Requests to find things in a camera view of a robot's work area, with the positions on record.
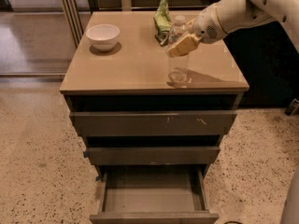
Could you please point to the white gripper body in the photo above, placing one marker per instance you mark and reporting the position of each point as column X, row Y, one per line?
column 206, row 24

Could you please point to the clear plastic water bottle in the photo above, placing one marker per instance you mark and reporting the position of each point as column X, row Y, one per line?
column 178, row 66

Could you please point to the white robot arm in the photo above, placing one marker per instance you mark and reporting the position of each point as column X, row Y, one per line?
column 226, row 16

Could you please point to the grey drawer cabinet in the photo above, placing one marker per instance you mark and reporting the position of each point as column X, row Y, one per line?
column 133, row 77

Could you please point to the grey top drawer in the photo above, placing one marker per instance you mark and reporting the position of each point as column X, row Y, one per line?
column 176, row 123

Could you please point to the grey middle drawer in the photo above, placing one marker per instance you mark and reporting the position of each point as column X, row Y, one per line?
column 152, row 155

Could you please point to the grey open bottom drawer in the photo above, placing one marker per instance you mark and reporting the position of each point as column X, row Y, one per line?
column 153, row 195

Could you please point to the green crumpled snack bag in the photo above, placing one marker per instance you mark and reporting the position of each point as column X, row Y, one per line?
column 162, row 22

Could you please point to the white ceramic bowl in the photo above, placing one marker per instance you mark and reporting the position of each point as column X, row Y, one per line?
column 103, row 37

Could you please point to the blue tape piece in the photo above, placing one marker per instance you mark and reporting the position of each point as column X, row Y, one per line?
column 85, row 154

